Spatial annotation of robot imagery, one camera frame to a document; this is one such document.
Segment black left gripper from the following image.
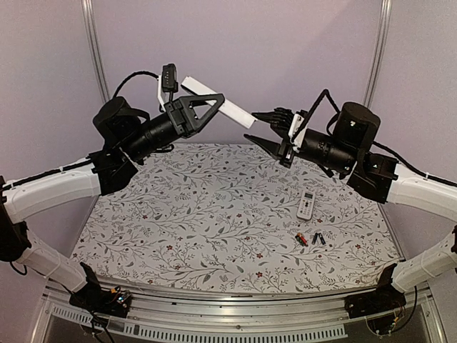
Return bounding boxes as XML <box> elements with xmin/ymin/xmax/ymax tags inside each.
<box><xmin>122</xmin><ymin>92</ymin><xmax>224</xmax><ymax>161</ymax></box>

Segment red green battery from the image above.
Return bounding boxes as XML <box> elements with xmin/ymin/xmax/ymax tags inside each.
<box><xmin>296</xmin><ymin>233</ymin><xmax>303</xmax><ymax>245</ymax></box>

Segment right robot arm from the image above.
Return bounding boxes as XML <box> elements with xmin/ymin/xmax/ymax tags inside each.
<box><xmin>246</xmin><ymin>101</ymin><xmax>456</xmax><ymax>221</ymax></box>

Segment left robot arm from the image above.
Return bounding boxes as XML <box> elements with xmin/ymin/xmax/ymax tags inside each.
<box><xmin>1</xmin><ymin>94</ymin><xmax>225</xmax><ymax>310</ymax></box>

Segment small white remote control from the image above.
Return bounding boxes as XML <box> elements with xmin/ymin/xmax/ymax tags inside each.
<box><xmin>296</xmin><ymin>191</ymin><xmax>316</xmax><ymax>220</ymax></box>

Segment floral patterned table mat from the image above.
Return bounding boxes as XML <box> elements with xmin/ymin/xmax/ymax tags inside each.
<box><xmin>72</xmin><ymin>144</ymin><xmax>401</xmax><ymax>294</ymax></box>

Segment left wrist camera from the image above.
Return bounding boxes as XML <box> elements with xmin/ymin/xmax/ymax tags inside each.
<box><xmin>157</xmin><ymin>63</ymin><xmax>179</xmax><ymax>112</ymax></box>

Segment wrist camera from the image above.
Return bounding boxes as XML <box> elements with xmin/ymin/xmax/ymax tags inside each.
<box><xmin>157</xmin><ymin>63</ymin><xmax>179</xmax><ymax>112</ymax></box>
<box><xmin>251</xmin><ymin>106</ymin><xmax>310</xmax><ymax>144</ymax></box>

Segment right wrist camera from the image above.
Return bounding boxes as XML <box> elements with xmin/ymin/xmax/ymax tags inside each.
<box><xmin>251</xmin><ymin>106</ymin><xmax>310</xmax><ymax>144</ymax></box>

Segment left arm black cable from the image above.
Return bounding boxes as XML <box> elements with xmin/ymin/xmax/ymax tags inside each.
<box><xmin>112</xmin><ymin>70</ymin><xmax>160</xmax><ymax>99</ymax></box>

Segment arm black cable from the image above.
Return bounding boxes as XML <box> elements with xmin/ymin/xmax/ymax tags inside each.
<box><xmin>303</xmin><ymin>89</ymin><xmax>340</xmax><ymax>126</ymax></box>
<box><xmin>112</xmin><ymin>70</ymin><xmax>160</xmax><ymax>99</ymax></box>

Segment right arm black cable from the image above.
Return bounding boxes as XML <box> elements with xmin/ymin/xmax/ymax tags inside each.
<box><xmin>303</xmin><ymin>89</ymin><xmax>340</xmax><ymax>126</ymax></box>

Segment left aluminium corner post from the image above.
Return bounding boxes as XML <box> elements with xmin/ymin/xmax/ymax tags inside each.
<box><xmin>81</xmin><ymin>0</ymin><xmax>110</xmax><ymax>103</ymax></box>

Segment aluminium corner post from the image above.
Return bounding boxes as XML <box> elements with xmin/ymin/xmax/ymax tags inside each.
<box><xmin>81</xmin><ymin>0</ymin><xmax>110</xmax><ymax>103</ymax></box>
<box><xmin>363</xmin><ymin>0</ymin><xmax>392</xmax><ymax>108</ymax></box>

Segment right aluminium corner post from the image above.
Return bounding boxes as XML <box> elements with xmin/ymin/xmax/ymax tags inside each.
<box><xmin>363</xmin><ymin>0</ymin><xmax>392</xmax><ymax>108</ymax></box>

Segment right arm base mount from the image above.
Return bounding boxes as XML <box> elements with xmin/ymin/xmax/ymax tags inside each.
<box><xmin>344</xmin><ymin>264</ymin><xmax>406</xmax><ymax>335</ymax></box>

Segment aluminium front frame rail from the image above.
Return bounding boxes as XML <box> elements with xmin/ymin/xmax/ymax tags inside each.
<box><xmin>31</xmin><ymin>278</ymin><xmax>450</xmax><ymax>342</ymax></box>

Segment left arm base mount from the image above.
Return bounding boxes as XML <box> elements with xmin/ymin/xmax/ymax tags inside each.
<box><xmin>69</xmin><ymin>262</ymin><xmax>132</xmax><ymax>318</ymax></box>

